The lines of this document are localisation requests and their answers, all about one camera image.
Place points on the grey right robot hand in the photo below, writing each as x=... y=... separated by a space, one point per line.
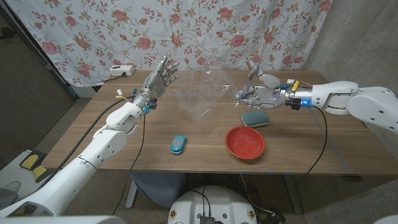
x=267 y=96

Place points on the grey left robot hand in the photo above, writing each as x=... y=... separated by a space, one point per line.
x=157 y=84

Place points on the clear cling film sheet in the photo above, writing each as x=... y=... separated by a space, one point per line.
x=202 y=93

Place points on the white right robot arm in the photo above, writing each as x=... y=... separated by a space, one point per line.
x=373 y=105

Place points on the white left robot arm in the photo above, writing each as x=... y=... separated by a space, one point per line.
x=102 y=146

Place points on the red round tray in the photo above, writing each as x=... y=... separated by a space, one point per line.
x=245 y=143

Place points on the teal sponge block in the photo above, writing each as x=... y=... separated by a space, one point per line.
x=255 y=119

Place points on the white power strip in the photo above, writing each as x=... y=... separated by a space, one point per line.
x=122 y=70

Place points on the floral print curtain backdrop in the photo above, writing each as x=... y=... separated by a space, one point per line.
x=186 y=31

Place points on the grey blue chair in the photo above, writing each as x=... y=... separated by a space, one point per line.
x=158 y=186

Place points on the grey table leg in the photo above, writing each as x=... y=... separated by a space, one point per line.
x=293 y=196

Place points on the white robot torso base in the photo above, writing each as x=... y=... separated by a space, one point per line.
x=214 y=205

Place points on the black power adapter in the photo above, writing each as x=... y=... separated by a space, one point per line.
x=275 y=217

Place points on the black yellow foot pedal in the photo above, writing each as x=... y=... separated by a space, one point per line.
x=39 y=172
x=29 y=160

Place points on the white floor platform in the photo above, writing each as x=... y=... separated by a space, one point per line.
x=12 y=174

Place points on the white sneaker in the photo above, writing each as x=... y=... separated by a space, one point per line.
x=13 y=186

